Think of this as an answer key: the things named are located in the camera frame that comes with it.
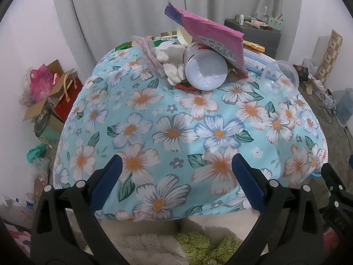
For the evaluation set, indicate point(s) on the pink plastic bag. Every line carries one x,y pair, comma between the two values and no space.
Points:
41,82

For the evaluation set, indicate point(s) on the green candy wrapper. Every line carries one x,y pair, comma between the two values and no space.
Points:
124,46

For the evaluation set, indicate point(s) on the green fluffy slipper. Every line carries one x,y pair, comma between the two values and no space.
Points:
198,248

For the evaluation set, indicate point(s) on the floral blue tablecloth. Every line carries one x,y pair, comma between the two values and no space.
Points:
177,146

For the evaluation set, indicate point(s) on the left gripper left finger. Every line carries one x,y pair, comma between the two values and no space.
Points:
53,240

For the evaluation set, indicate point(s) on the red gift bag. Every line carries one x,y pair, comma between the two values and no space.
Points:
70,87

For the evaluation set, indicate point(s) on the gold candy wrapper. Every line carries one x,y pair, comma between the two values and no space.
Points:
168,35

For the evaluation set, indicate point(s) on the white paper cup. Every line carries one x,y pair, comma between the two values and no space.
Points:
205,69

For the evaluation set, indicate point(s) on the open cardboard box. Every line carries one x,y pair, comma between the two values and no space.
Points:
37,108

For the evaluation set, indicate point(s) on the dark grey cabinet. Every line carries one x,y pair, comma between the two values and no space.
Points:
269,39

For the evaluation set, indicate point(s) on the blue white box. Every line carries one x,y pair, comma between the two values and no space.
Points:
255,61

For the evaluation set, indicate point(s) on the clear plastic cup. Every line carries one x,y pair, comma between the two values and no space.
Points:
279,81

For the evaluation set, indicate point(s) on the gold wrapper on box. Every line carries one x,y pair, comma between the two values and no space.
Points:
254,46

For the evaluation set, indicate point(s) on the pink snack bag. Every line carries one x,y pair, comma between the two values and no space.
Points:
225,41

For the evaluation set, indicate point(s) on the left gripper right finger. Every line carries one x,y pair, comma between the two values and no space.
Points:
301,241

